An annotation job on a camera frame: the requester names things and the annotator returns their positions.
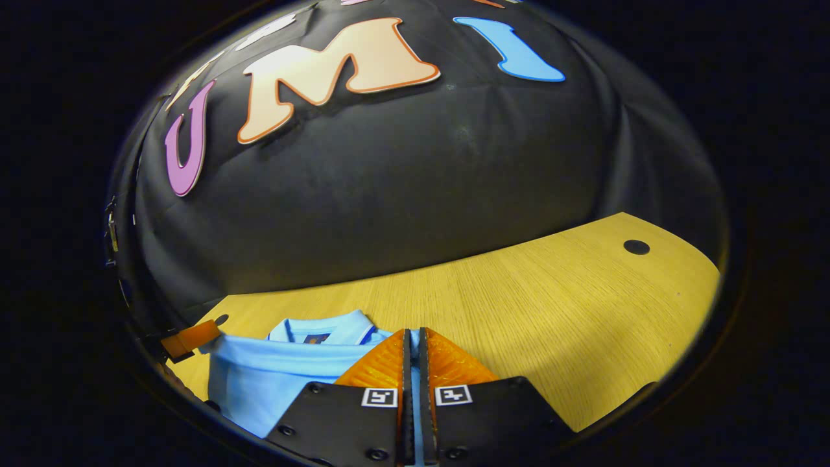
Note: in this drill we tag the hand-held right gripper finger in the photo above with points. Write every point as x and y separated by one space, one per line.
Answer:
424 415
408 415

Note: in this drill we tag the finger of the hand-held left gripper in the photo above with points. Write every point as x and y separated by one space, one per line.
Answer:
191 338

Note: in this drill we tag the light blue T-shirt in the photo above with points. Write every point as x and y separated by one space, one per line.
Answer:
272 376

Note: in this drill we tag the black backdrop cloth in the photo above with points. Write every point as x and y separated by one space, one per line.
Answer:
402 181

